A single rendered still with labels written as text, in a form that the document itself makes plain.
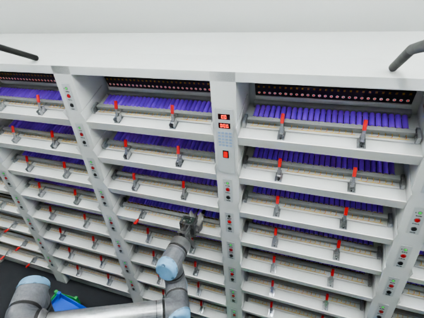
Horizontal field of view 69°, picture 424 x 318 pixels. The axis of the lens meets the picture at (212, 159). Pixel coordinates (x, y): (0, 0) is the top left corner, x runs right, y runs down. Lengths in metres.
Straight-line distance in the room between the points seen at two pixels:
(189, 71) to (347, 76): 0.51
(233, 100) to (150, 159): 0.52
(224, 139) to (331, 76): 0.43
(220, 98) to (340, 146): 0.44
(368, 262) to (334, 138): 0.60
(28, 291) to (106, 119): 0.74
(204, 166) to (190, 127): 0.19
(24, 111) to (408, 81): 1.61
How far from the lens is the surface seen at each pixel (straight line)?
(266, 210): 1.38
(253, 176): 1.26
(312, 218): 1.37
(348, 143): 1.15
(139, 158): 1.46
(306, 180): 1.25
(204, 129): 1.22
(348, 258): 1.51
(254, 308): 1.96
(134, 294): 2.36
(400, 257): 1.46
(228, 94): 1.10
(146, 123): 1.33
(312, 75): 1.03
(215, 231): 1.55
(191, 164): 1.35
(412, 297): 1.72
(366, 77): 1.03
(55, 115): 1.63
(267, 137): 1.15
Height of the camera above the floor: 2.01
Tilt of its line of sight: 32 degrees down
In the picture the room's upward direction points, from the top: 5 degrees counter-clockwise
